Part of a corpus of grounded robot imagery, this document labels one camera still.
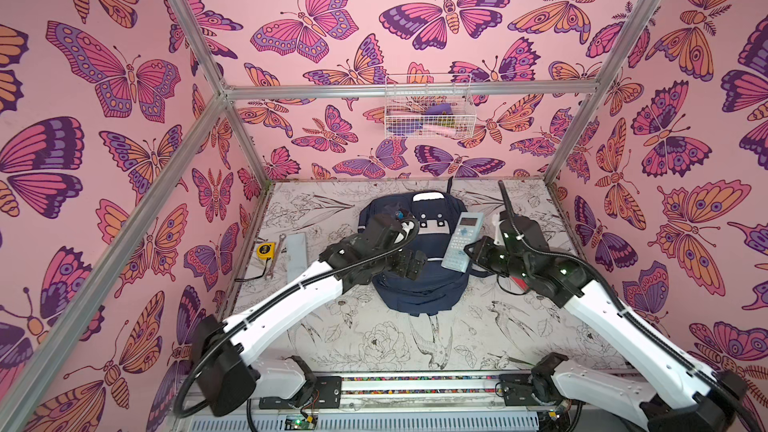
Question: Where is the light blue calculator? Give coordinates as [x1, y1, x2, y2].
[441, 212, 484, 273]

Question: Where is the navy blue student backpack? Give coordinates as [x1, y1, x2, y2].
[358, 176, 490, 317]

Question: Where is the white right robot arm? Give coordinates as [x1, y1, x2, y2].
[465, 186, 761, 431]

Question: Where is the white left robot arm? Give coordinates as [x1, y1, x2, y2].
[172, 211, 427, 419]

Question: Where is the red paper pack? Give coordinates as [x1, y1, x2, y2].
[510, 277, 529, 293]

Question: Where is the silver wrench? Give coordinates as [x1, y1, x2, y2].
[265, 234, 286, 280]

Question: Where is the yellow tape measure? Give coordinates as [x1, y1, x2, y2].
[255, 242, 277, 261]

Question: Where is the green circuit board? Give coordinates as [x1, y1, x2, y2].
[284, 415, 317, 431]

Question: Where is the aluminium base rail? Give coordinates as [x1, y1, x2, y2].
[161, 370, 637, 432]

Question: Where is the white wire basket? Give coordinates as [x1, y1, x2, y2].
[382, 80, 477, 141]

